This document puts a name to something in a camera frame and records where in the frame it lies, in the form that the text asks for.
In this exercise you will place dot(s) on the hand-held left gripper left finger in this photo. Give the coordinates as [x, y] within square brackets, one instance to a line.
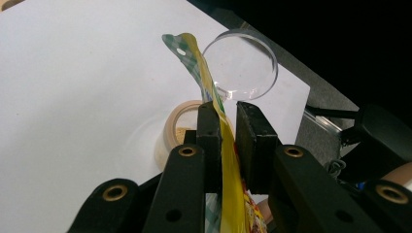
[212, 152]

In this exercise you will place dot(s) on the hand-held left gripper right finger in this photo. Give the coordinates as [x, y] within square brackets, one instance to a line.
[256, 149]

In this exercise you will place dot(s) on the yellow green spouted pouch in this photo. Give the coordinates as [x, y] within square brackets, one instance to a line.
[231, 181]

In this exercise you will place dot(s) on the clear jar with hinged lid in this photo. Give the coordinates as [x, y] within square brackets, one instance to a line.
[241, 64]

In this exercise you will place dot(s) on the metal floor rail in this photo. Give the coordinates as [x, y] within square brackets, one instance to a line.
[324, 122]

